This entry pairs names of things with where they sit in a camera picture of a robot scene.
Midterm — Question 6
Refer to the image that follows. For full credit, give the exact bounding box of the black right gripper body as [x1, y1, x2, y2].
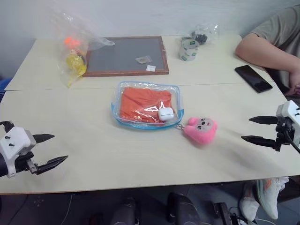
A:
[274, 117, 296, 152]

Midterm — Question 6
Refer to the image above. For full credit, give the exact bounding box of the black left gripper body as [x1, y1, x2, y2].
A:
[13, 135, 40, 175]

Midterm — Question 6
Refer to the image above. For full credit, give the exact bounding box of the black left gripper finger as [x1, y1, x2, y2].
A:
[33, 134, 55, 144]
[36, 155, 69, 175]

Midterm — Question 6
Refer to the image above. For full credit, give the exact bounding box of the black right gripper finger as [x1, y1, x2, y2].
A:
[241, 135, 278, 149]
[248, 115, 279, 126]

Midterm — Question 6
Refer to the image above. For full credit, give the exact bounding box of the large clear plastic bag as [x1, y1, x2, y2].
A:
[50, 4, 116, 89]

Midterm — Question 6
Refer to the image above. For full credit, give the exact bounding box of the orange cloth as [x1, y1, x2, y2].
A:
[120, 87, 173, 125]

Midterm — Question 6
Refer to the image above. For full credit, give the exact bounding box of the small bag of black parts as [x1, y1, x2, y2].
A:
[184, 22, 220, 45]

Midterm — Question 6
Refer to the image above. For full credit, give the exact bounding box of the clear blue-trimmed zipper pouch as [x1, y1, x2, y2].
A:
[110, 80, 185, 132]

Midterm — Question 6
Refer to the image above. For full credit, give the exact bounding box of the person's hand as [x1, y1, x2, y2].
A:
[289, 69, 300, 95]

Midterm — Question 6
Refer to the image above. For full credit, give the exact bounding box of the black smartphone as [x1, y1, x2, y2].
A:
[234, 65, 273, 94]

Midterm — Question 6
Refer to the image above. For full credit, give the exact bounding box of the white sneaker orange accent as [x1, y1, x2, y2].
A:
[255, 176, 291, 220]

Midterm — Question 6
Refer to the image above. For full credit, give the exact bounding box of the blue plastic crate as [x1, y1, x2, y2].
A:
[0, 76, 13, 104]

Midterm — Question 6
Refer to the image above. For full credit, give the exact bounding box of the yellow toy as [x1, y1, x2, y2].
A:
[65, 53, 88, 76]

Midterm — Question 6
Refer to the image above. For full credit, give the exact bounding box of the dark rectangular block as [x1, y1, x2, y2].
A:
[212, 202, 234, 225]

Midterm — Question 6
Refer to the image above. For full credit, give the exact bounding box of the dark rounded shape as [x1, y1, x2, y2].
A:
[166, 192, 204, 225]
[110, 197, 142, 225]

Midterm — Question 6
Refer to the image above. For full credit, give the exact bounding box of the person's grey t-shirt torso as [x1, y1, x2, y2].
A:
[240, 5, 300, 59]

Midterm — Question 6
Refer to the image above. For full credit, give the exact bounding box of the white earbud case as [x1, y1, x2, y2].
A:
[158, 106, 175, 121]

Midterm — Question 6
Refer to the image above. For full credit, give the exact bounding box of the orange toy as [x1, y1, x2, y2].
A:
[64, 36, 81, 50]

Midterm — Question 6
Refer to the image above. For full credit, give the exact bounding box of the clear tape roll green label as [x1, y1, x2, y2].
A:
[180, 37, 200, 49]
[179, 45, 198, 62]

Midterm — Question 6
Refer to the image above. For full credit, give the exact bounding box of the wooden framed grey board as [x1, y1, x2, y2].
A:
[82, 35, 170, 78]

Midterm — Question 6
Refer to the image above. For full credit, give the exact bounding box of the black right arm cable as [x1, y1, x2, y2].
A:
[284, 128, 300, 155]

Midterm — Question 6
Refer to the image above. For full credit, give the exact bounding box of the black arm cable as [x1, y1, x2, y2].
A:
[284, 128, 300, 155]
[0, 120, 15, 135]

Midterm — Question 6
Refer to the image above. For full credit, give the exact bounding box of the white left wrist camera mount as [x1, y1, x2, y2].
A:
[0, 126, 37, 179]

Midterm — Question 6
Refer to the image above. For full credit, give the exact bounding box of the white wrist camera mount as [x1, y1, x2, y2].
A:
[276, 100, 300, 144]
[0, 126, 37, 179]

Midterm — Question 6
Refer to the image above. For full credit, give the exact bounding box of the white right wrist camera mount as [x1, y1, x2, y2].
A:
[276, 100, 300, 144]

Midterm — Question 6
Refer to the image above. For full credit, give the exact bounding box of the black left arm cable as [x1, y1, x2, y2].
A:
[0, 120, 15, 135]

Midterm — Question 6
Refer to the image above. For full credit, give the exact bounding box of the pink plush keychain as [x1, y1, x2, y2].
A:
[183, 117, 218, 147]

